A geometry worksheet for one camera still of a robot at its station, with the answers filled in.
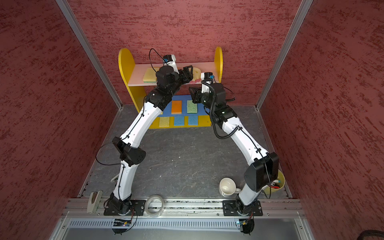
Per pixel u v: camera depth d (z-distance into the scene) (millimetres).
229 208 738
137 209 737
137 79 766
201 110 979
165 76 542
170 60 622
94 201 739
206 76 627
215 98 542
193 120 1099
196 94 636
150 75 779
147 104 564
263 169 424
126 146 523
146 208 734
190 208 757
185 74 650
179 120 1076
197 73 752
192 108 979
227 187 793
